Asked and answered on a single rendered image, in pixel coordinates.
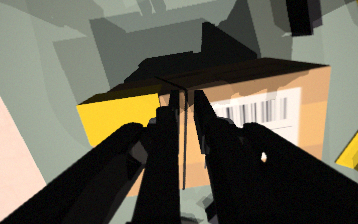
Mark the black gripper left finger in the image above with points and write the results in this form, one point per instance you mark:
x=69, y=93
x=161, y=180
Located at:
x=92, y=189

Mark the brown cardboard box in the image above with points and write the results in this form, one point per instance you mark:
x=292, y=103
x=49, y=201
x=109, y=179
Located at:
x=289, y=97

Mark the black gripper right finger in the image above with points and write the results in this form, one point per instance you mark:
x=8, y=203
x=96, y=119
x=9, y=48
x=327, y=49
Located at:
x=309, y=190

